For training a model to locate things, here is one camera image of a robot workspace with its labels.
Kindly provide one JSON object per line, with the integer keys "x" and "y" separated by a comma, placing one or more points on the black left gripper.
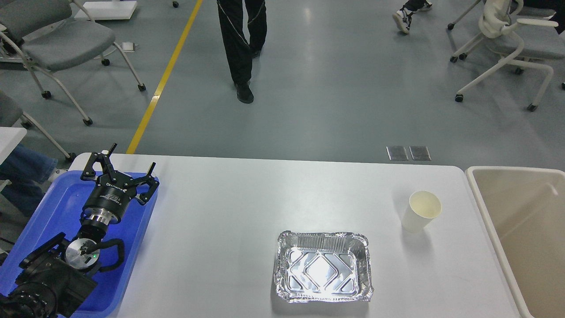
{"x": 110, "y": 194}

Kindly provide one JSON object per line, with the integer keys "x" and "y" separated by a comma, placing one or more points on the white paper cup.
{"x": 423, "y": 207}

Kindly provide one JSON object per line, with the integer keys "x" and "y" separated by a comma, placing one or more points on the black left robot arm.
{"x": 77, "y": 252}

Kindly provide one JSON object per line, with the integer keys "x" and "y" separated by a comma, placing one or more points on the blue plastic tray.
{"x": 59, "y": 212}

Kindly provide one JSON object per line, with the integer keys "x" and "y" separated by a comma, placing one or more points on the seated person blue jeans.
{"x": 27, "y": 169}

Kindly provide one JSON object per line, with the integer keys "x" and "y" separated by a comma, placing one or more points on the white side table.
{"x": 9, "y": 138}

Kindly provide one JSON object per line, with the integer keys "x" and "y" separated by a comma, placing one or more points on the grey chair left edge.
{"x": 10, "y": 112}

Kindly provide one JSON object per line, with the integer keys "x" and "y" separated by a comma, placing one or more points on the white floor power adapter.
{"x": 128, "y": 47}

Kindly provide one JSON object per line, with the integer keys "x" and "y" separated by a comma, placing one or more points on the grey chair upper left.
{"x": 40, "y": 33}

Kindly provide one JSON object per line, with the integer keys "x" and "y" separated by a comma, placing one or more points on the white flat base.
{"x": 111, "y": 9}

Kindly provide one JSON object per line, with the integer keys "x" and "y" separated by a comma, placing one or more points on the person in black clothes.
{"x": 243, "y": 26}

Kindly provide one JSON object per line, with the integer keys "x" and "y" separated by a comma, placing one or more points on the aluminium foil tray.
{"x": 323, "y": 267}

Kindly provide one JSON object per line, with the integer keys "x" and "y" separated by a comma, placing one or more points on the left metal floor plate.
{"x": 397, "y": 153}

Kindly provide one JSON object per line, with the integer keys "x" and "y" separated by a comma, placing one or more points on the metal floor plate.
{"x": 420, "y": 153}
{"x": 397, "y": 153}

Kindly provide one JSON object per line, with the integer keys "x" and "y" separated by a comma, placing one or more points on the right metal floor plate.
{"x": 420, "y": 153}

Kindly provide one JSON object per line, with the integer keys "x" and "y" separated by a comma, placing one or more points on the beige plastic bin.
{"x": 524, "y": 212}

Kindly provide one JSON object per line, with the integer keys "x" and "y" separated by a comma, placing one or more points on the white office chair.
{"x": 523, "y": 42}

